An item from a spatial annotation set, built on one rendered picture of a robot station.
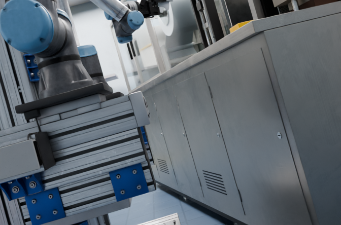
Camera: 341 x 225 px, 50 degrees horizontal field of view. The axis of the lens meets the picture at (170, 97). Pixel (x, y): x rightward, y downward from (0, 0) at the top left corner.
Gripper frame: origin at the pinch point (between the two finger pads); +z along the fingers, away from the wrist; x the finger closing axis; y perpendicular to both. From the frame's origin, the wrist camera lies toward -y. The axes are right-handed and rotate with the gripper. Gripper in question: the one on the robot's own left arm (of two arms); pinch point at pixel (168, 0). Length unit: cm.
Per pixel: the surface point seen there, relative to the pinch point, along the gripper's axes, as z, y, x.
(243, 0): 31.2, 8.5, 21.1
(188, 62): -8.6, 33.2, 19.8
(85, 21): 63, -42, -314
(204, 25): 10.1, 16.6, 12.4
